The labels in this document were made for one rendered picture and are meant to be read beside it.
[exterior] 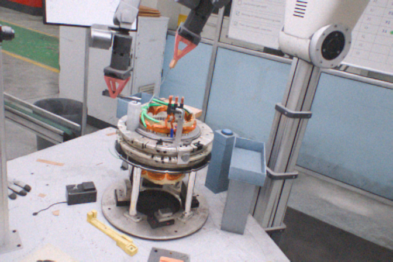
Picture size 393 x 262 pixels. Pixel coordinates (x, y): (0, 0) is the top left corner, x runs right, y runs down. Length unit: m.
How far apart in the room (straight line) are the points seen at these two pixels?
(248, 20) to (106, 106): 1.61
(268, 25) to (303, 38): 2.07
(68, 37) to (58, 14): 1.91
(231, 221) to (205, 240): 0.11
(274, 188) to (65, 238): 0.79
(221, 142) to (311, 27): 0.52
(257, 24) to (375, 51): 0.99
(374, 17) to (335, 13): 1.91
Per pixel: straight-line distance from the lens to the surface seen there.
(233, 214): 1.27
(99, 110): 3.84
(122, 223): 1.24
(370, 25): 3.17
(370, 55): 3.18
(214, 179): 1.47
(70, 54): 4.00
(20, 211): 1.34
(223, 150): 1.41
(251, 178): 1.11
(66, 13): 2.11
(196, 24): 1.09
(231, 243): 1.26
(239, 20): 3.46
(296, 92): 1.37
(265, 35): 3.36
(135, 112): 1.13
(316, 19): 1.26
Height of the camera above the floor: 1.55
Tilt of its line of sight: 22 degrees down
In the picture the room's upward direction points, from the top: 10 degrees clockwise
